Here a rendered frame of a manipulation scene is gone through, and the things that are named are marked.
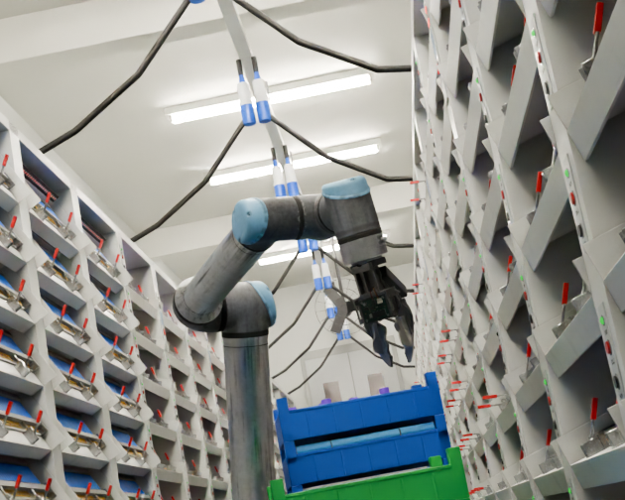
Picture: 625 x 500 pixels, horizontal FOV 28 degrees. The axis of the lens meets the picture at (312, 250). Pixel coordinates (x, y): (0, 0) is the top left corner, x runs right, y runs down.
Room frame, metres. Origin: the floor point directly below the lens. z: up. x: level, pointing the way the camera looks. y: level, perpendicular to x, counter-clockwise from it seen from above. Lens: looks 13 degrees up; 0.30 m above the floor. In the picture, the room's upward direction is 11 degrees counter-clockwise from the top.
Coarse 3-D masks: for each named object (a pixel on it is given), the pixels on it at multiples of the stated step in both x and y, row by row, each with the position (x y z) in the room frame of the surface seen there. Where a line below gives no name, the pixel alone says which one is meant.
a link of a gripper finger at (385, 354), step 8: (376, 328) 2.42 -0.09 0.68; (384, 328) 2.43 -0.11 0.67; (376, 336) 2.42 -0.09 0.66; (384, 336) 2.43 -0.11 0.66; (376, 344) 2.41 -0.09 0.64; (384, 344) 2.44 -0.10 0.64; (376, 352) 2.41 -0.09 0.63; (384, 352) 2.44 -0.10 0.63; (384, 360) 2.45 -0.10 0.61; (392, 360) 2.45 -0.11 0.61
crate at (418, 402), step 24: (432, 384) 2.30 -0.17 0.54; (288, 408) 2.27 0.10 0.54; (312, 408) 2.27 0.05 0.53; (336, 408) 2.28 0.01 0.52; (360, 408) 2.28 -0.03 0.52; (384, 408) 2.29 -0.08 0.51; (408, 408) 2.29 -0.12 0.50; (432, 408) 2.30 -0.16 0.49; (288, 432) 2.27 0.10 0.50; (312, 432) 2.27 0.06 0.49; (336, 432) 2.28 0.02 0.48; (360, 432) 2.37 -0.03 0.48
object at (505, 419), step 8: (504, 384) 2.98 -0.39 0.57; (496, 400) 3.58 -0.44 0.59; (496, 408) 3.58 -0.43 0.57; (504, 408) 3.23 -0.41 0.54; (512, 408) 3.06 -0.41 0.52; (496, 416) 3.58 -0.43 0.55; (504, 416) 3.33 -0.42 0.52; (512, 416) 3.15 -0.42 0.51; (504, 424) 3.43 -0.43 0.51; (512, 424) 3.25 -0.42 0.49; (504, 432) 3.54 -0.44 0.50
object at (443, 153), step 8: (440, 88) 2.98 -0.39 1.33; (448, 120) 3.10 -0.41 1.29; (448, 128) 3.16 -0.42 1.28; (448, 136) 3.22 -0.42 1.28; (448, 144) 3.29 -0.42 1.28; (440, 152) 3.58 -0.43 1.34; (448, 152) 3.35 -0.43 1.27; (440, 160) 3.58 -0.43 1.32; (448, 160) 3.42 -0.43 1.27; (448, 168) 3.50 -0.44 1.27
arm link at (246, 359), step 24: (240, 288) 2.94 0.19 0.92; (264, 288) 2.96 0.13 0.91; (240, 312) 2.93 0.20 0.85; (264, 312) 2.96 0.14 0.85; (240, 336) 2.96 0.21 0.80; (264, 336) 2.98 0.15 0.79; (240, 360) 2.97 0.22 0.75; (264, 360) 3.00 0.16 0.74; (240, 384) 2.99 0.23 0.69; (264, 384) 3.01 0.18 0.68; (240, 408) 3.01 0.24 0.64; (264, 408) 3.02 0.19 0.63; (240, 432) 3.02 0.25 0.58; (264, 432) 3.04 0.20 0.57; (240, 456) 3.04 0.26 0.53; (264, 456) 3.05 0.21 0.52; (240, 480) 3.06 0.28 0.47; (264, 480) 3.06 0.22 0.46
